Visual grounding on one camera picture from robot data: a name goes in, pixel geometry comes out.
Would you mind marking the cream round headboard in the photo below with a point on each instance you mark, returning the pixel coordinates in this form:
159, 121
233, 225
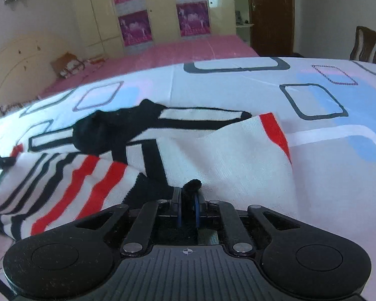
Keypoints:
25, 66

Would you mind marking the lower left purple poster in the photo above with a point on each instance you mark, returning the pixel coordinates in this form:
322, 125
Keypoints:
135, 28

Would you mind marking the cream wardrobe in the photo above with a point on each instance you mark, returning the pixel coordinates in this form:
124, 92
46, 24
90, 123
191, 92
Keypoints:
101, 34

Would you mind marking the pink bed cover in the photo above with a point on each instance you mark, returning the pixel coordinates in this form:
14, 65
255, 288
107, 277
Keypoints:
208, 48

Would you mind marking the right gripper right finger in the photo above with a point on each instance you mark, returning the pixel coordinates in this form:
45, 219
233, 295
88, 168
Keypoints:
199, 209

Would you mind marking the striped white black red shirt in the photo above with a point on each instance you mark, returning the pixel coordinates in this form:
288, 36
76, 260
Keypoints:
144, 153

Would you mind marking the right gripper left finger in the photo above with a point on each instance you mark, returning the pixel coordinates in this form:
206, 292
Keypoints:
176, 205

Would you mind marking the floral pillow near headboard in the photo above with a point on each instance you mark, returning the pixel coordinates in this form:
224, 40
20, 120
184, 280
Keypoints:
12, 107

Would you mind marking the orange patterned pillow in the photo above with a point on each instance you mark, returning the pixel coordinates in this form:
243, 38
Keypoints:
67, 65

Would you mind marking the dark wooden chair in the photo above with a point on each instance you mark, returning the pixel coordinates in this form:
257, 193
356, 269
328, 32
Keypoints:
364, 49

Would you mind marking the dark brown wooden door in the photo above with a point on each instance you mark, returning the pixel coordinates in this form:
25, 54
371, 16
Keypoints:
272, 33

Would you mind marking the cream corner shelf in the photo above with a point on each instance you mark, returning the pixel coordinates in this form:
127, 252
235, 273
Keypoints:
243, 20

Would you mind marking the white patterned bed sheet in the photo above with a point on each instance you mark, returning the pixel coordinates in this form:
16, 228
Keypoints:
326, 251

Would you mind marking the lower right purple poster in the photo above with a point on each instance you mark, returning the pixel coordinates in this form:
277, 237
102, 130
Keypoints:
193, 19

